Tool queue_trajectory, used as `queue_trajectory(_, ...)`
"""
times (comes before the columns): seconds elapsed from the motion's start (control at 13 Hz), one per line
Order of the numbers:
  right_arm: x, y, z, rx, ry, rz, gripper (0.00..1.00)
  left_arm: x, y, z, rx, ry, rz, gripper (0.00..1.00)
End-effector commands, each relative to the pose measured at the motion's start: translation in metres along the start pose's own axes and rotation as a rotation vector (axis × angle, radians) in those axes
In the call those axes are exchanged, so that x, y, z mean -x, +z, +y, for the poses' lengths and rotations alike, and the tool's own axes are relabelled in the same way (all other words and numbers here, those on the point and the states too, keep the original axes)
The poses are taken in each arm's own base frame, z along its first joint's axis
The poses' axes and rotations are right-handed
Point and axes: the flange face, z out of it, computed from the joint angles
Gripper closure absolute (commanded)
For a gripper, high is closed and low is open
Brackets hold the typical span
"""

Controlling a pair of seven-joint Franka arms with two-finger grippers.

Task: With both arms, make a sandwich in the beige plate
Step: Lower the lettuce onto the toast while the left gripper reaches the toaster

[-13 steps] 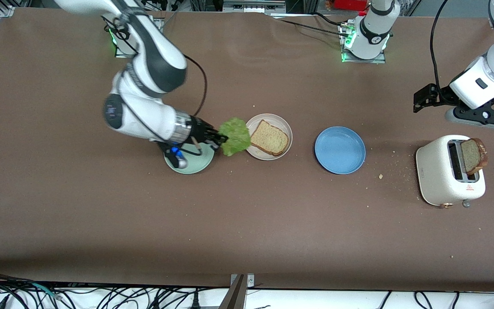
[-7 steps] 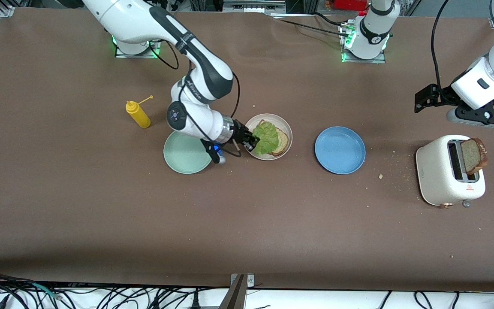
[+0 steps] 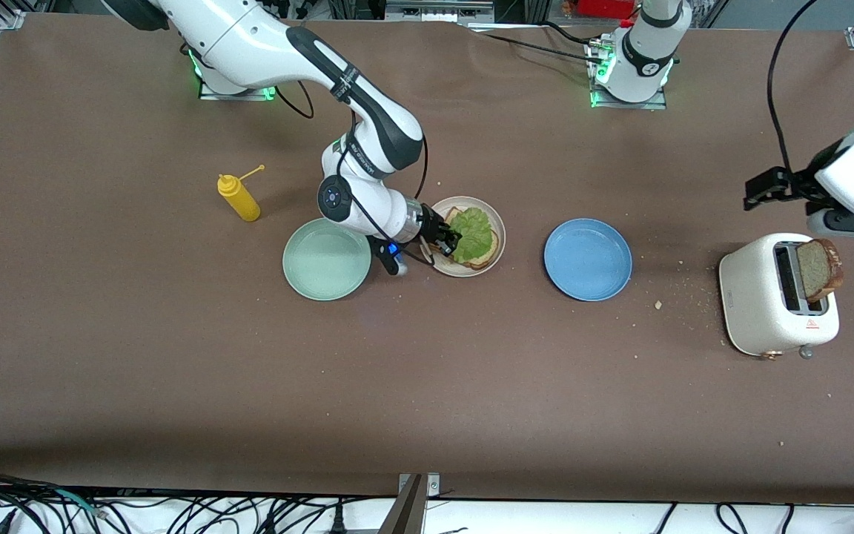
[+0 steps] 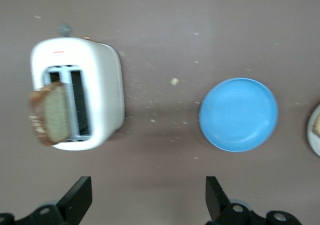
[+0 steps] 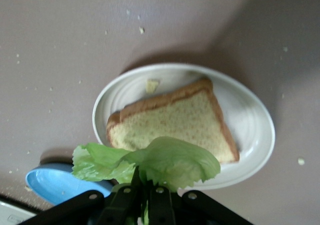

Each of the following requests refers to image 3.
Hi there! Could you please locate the green lettuce leaf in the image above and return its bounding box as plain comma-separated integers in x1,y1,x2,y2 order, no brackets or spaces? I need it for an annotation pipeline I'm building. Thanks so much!
447,207,495,266

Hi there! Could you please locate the brown bread slice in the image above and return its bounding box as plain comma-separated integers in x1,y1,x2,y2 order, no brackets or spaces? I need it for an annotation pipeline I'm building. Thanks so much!
438,207,501,271
796,237,845,303

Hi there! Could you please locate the yellow mustard squeeze bottle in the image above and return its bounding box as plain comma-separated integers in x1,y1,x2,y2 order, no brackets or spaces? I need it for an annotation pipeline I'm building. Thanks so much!
217,164,265,223

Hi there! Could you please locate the beige plate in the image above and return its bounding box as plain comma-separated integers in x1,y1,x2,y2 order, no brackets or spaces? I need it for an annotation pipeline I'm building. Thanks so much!
426,195,507,278

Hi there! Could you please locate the mint green plate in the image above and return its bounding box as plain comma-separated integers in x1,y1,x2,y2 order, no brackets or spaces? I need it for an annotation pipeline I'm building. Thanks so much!
282,217,373,302

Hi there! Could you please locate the blue plate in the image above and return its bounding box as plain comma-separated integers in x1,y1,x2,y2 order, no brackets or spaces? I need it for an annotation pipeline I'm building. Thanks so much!
543,218,633,302

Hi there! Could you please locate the white toaster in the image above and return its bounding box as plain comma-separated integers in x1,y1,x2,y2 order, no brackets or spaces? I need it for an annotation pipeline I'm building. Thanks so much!
718,233,841,361

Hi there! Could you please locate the silver background box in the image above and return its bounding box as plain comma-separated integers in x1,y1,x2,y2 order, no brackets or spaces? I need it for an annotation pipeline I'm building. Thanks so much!
385,0,494,23

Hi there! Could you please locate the red background object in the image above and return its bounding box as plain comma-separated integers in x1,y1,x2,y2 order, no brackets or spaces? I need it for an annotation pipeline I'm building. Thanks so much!
574,0,637,19

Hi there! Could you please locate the grey metal strut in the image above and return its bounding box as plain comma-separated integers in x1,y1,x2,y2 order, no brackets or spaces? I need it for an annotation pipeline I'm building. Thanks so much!
377,475,428,534

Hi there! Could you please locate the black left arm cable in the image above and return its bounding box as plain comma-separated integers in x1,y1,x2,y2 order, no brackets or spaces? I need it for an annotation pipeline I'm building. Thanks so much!
767,0,822,176

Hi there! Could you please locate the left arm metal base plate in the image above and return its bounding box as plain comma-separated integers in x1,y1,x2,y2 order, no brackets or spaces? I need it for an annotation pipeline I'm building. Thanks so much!
586,41,669,111

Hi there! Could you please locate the black base cable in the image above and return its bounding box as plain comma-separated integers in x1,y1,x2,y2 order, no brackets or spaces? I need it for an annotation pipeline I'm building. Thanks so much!
540,20,607,47
471,30,600,65

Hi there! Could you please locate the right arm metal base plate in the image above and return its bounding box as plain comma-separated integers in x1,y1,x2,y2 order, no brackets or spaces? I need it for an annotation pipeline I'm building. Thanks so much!
197,70,280,102

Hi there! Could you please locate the silver metal bracket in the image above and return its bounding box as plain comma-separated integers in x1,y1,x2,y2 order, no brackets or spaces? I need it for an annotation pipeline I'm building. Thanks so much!
397,472,441,498

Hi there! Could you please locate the black floor cable tangle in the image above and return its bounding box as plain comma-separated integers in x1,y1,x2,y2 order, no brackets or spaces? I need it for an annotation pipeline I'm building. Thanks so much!
0,469,370,534

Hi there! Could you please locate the black floor cable loop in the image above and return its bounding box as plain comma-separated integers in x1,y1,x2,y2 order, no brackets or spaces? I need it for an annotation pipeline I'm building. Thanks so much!
716,502,751,534

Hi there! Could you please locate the teal floor cable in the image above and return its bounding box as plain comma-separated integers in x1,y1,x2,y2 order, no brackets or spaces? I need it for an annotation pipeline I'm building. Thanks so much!
55,487,106,518

